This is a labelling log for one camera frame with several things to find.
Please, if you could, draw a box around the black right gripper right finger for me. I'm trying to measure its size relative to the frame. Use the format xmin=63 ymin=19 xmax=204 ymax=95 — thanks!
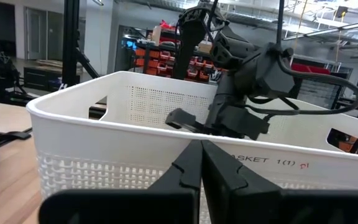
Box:
xmin=201 ymin=139 xmax=358 ymax=224

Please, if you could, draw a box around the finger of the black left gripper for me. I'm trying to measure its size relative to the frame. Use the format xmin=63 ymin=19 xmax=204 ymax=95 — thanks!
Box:
xmin=165 ymin=108 xmax=205 ymax=133

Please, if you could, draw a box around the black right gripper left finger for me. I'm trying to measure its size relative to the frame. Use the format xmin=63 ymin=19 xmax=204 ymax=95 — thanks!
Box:
xmin=38 ymin=139 xmax=203 ymax=224

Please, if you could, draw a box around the white perforated plastic basket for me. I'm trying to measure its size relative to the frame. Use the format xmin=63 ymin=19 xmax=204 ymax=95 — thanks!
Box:
xmin=25 ymin=70 xmax=358 ymax=224

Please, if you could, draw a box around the shelf with orange bins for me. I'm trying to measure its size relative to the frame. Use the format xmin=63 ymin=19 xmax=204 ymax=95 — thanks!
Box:
xmin=134 ymin=29 xmax=229 ymax=83

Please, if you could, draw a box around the row of red shelf bins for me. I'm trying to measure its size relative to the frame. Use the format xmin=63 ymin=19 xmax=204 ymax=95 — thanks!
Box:
xmin=290 ymin=62 xmax=332 ymax=75

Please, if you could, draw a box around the ceiling light strip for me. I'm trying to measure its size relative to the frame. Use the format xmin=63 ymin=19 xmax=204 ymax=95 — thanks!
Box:
xmin=283 ymin=18 xmax=358 ymax=41

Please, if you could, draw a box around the light wooden platform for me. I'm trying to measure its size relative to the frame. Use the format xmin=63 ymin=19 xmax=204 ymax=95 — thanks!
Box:
xmin=0 ymin=99 xmax=32 ymax=134

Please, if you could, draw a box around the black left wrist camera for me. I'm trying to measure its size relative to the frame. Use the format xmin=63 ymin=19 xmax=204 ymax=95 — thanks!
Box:
xmin=233 ymin=42 xmax=297 ymax=100

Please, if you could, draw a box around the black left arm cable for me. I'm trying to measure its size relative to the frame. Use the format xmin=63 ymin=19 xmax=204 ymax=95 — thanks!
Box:
xmin=246 ymin=52 xmax=358 ymax=118

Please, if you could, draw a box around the black metal table frame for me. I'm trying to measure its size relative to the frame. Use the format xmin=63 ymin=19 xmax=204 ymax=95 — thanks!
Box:
xmin=61 ymin=0 xmax=101 ymax=88

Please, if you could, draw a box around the black flat table bracket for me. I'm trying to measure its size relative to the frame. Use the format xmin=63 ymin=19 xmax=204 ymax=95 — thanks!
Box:
xmin=0 ymin=131 xmax=33 ymax=147

